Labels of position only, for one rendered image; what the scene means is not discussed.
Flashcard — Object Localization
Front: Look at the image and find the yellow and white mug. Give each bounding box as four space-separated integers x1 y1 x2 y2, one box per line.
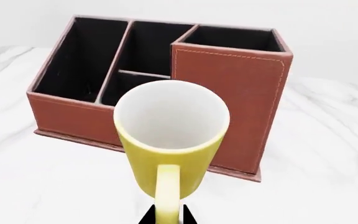
112 79 231 224

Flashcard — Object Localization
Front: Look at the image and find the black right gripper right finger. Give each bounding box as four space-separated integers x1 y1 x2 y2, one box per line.
178 203 200 224

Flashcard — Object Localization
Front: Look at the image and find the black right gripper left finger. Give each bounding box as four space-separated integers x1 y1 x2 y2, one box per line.
137 203 157 224

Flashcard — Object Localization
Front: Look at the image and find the brown leather desk caddy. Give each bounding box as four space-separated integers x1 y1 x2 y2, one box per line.
25 14 295 184

